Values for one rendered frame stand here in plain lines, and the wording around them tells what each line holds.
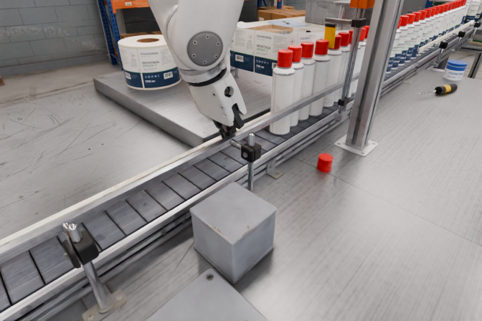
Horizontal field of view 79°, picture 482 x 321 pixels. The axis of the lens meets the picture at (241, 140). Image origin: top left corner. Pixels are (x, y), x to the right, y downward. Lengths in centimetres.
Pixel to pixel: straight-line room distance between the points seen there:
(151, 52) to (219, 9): 68
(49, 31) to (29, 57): 46
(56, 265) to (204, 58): 36
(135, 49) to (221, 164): 55
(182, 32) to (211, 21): 4
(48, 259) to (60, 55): 463
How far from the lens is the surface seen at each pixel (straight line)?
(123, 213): 56
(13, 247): 45
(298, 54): 73
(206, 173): 61
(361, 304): 51
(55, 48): 505
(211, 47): 39
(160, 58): 105
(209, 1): 38
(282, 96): 70
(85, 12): 503
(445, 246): 64
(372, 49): 75
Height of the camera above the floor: 124
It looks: 31 degrees down
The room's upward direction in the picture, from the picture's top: straight up
